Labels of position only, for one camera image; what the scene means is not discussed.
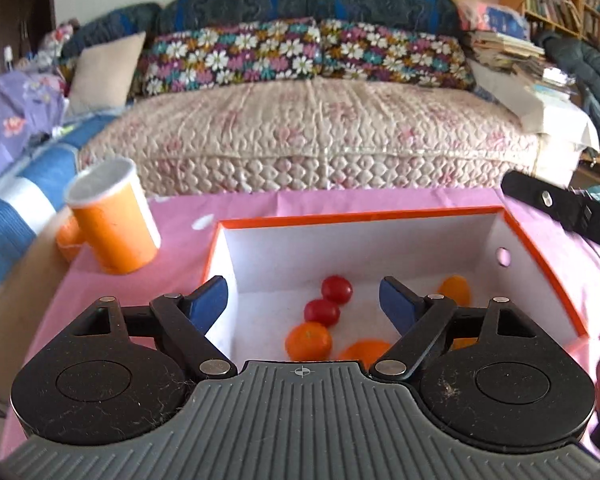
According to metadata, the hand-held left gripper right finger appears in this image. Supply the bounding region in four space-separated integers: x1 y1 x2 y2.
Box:
370 275 531 381

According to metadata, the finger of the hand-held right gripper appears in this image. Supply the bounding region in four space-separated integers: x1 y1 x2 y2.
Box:
500 170 600 256

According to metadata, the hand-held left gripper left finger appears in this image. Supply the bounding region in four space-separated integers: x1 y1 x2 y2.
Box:
72 275 238 378

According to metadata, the red cherry tomato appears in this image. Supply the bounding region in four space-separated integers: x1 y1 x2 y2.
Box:
321 275 353 305
304 298 341 327

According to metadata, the orange cardboard box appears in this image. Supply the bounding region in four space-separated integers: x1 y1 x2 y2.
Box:
201 205 590 367

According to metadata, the pink cloth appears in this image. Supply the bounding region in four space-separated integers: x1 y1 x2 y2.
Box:
0 187 600 461

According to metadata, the orange cup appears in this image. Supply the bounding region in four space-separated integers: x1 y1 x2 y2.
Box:
56 157 162 276

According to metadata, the dark green jacket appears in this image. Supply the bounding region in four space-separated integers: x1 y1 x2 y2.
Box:
535 30 600 141

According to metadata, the stack of books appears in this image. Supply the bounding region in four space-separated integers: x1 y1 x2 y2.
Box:
462 30 578 106

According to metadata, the beige quilted sofa cover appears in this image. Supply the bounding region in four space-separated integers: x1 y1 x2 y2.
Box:
77 79 543 198

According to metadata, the blue carton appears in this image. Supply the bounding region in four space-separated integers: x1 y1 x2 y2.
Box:
480 5 528 38

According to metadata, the pink white plastic bag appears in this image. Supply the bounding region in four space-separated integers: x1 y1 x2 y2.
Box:
450 0 528 41

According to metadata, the blue white striped cloth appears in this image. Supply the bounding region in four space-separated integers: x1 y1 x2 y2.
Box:
0 115 116 311

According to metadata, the floral daisy cushion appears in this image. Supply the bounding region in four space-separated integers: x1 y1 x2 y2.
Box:
319 19 476 92
132 17 323 97

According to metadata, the beige pillow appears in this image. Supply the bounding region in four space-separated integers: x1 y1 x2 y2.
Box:
67 31 147 116

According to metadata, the purple floral blanket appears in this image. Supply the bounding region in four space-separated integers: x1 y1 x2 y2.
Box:
0 70 71 186

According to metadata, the dark blue patterned sofa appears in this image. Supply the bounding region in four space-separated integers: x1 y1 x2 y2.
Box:
60 0 468 106

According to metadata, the brown wooden door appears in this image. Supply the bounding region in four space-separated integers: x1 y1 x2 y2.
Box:
0 0 58 78

